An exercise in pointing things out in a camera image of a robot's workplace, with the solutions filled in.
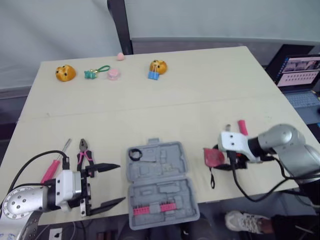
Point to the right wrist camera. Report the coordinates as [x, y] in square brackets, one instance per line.
[233, 142]

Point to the pink bit holder strip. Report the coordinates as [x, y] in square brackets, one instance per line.
[168, 208]
[141, 210]

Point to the small pink ball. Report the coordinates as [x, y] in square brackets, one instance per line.
[120, 56]

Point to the red tape measure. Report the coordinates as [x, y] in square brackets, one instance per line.
[212, 157]

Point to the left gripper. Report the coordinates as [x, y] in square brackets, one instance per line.
[85, 190]

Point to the orange bear bread toy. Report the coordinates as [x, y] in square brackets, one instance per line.
[160, 66]
[65, 73]

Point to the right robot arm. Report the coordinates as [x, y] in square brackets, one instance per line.
[292, 147]

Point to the grey tool case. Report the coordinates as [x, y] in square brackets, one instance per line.
[160, 185]

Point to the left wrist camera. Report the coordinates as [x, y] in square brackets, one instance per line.
[65, 186]

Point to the open laptop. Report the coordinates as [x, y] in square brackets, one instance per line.
[298, 75]

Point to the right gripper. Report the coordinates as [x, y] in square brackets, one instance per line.
[240, 162]

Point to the pink macaron toy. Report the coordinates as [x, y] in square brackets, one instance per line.
[114, 74]

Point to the silver metal tool tip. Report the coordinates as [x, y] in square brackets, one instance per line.
[228, 127]

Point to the black tape roll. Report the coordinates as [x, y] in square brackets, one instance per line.
[135, 155]

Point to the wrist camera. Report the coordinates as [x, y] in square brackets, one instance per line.
[233, 142]
[65, 186]

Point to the blue binder clip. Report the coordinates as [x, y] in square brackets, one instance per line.
[153, 75]

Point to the person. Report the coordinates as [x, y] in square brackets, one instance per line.
[247, 222]

